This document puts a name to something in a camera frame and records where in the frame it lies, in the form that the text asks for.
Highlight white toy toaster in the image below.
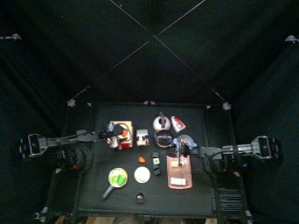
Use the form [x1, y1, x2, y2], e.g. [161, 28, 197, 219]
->
[135, 129, 151, 147]

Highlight dark round bowl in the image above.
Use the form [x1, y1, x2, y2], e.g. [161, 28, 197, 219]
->
[153, 129, 173, 148]

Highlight blue plate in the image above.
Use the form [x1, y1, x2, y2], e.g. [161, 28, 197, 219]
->
[176, 134, 199, 149]

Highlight pink tray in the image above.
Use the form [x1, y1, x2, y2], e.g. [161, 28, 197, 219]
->
[165, 154, 193, 191]

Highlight white toy kettle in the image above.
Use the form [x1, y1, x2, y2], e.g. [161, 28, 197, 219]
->
[152, 112, 172, 132]

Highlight printed white card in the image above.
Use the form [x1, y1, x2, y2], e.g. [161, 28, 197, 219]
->
[169, 178, 188, 186]

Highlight grey frying pan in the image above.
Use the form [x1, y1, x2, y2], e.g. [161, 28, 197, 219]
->
[101, 166, 129, 200]

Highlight white red toy carton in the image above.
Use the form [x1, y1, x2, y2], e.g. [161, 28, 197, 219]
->
[171, 115, 187, 133]

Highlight dark small cup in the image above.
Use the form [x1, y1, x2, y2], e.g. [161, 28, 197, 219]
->
[135, 192, 147, 204]

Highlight white round plate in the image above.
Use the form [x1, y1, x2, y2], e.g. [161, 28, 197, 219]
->
[133, 165, 152, 184]

